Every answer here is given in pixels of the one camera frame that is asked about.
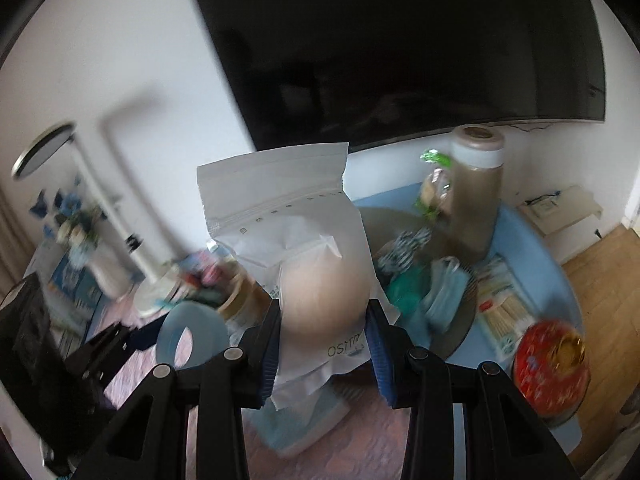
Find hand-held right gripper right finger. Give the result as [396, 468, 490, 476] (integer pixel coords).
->
[365, 299, 573, 480]

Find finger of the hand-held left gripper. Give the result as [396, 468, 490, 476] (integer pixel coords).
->
[67, 325, 133, 378]

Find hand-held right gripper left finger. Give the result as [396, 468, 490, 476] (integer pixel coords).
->
[75, 300, 283, 480]

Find white zip pouch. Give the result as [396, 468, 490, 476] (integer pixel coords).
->
[196, 141, 402, 412]

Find light blue soft pack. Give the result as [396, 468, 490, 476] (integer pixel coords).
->
[256, 384, 352, 459]

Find brown glass jar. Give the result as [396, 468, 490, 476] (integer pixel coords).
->
[217, 259, 272, 332]

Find green cloth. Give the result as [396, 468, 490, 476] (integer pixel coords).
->
[384, 264, 437, 317]

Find blue printed box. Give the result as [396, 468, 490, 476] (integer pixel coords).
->
[49, 259, 102, 312]

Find white vase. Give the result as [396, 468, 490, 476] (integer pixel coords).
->
[89, 254, 132, 302]

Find round brown woven tray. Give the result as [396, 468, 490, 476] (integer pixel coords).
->
[355, 207, 482, 362]

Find light blue tape roll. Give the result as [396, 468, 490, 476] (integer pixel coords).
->
[156, 301, 229, 372]

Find blue face mask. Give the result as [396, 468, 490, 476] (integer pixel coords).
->
[419, 256, 474, 334]

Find colourful small packets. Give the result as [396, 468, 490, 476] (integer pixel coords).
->
[174, 251, 237, 307]

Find zebra striped cloth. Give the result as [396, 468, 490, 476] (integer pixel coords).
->
[376, 226, 434, 274]

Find cotton swab box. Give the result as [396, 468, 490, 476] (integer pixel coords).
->
[471, 256, 534, 359]

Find blue and white artificial flowers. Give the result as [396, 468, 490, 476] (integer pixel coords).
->
[29, 189, 107, 262]

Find red round tin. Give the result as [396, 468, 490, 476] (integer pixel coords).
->
[511, 319, 592, 429]

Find green label snack bag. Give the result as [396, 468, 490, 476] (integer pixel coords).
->
[411, 148, 454, 222]

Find tall brown tube container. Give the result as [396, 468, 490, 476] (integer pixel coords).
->
[449, 125, 506, 262]

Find white flat box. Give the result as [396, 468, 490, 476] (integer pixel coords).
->
[516, 184, 604, 237]

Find black flat screen television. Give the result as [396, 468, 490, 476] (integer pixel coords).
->
[182, 0, 607, 153]

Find white ring floor lamp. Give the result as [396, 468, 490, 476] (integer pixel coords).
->
[11, 122, 183, 317]

